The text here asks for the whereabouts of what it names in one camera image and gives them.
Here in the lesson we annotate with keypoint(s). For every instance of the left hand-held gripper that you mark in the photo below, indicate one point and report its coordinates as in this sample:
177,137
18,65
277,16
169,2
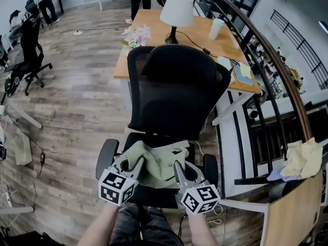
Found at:
115,186

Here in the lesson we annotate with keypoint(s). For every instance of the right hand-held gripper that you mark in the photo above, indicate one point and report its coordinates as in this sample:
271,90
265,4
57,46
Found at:
200,199

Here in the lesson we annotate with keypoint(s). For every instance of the pale green cloth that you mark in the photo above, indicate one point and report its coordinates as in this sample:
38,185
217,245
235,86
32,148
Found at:
159,163

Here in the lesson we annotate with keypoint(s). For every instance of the black mesh office chair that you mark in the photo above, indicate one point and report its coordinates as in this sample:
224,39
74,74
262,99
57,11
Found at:
174,91

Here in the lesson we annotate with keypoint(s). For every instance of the person's left forearm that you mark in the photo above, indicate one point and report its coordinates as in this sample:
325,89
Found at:
98,227

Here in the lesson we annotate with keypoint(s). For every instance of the person's right forearm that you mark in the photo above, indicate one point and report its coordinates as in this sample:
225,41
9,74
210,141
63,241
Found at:
202,230

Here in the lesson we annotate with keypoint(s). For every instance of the person's grey trousers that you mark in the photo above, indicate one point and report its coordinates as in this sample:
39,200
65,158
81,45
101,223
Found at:
156,227

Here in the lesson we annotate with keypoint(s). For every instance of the black power adapter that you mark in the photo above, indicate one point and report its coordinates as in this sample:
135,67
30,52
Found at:
42,157

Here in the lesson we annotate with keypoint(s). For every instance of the purple cloth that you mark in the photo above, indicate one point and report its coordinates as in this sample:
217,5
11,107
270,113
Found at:
278,174

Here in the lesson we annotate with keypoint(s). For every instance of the beige plastic bin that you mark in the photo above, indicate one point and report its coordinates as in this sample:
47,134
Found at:
23,150

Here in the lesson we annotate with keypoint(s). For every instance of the blue notebook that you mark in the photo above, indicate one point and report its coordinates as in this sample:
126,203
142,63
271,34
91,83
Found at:
243,81

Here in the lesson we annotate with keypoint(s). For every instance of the dark desk white legs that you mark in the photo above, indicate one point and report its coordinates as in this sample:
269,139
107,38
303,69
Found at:
25,117

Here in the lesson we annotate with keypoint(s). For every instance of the yellow cloth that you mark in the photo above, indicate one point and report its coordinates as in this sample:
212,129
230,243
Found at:
305,158

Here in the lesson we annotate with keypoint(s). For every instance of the white adapter box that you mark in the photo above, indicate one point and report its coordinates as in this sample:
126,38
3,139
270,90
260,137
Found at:
224,63

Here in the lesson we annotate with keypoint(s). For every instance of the yellow sticky notes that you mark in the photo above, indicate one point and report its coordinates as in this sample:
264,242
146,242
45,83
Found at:
245,70

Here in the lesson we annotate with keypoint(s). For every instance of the black case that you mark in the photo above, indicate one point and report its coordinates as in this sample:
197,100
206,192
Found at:
30,240

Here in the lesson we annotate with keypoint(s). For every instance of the white power strip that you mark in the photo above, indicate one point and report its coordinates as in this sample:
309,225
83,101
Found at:
78,32
7,199

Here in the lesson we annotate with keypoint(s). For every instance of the pink flower bunch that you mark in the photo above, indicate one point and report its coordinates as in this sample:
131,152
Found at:
138,36

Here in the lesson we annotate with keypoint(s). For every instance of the black railing wooden handrail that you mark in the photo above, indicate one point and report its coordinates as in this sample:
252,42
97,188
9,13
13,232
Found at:
295,92

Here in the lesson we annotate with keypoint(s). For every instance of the black round device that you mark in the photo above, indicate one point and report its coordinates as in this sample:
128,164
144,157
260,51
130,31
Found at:
12,86

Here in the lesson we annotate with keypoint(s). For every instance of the white cylinder container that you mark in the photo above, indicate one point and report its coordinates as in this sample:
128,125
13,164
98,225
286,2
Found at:
216,28

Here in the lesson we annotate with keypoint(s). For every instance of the white shade table lamp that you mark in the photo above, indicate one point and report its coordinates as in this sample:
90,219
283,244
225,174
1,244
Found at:
176,9

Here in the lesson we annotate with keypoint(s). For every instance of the black balcony railing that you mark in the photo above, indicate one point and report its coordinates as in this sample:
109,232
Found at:
302,45

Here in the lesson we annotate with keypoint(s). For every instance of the black pendant lamp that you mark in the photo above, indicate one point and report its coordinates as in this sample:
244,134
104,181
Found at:
324,27

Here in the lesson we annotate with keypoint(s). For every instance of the wooden desk white frame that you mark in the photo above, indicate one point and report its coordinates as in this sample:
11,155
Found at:
220,47
289,214

